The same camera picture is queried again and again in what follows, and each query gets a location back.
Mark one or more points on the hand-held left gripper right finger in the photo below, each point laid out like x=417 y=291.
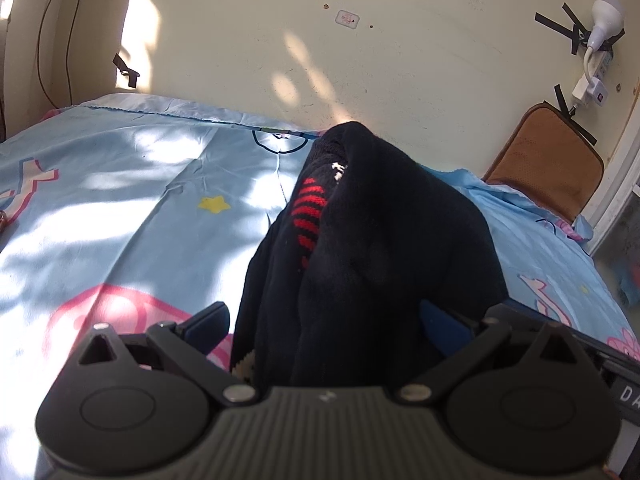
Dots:
x=442 y=327

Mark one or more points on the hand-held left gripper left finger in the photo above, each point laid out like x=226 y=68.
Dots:
x=207 y=327

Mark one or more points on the dark patterned knit sweater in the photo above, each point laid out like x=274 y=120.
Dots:
x=390 y=240

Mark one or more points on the frosted window pane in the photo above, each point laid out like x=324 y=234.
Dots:
x=625 y=260

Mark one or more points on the light blue printed bedsheet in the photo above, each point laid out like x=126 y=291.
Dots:
x=125 y=200

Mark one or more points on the brown woven cushion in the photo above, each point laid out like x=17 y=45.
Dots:
x=545 y=165

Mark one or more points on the black tape strip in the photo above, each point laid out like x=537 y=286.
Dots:
x=559 y=95
x=585 y=132
x=575 y=27
x=125 y=66
x=552 y=22

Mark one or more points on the white plug adapter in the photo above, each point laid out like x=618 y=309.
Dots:
x=592 y=92

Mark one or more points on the white power strip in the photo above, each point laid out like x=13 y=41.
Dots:
x=604 y=65

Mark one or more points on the white lamp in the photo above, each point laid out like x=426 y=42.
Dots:
x=607 y=17

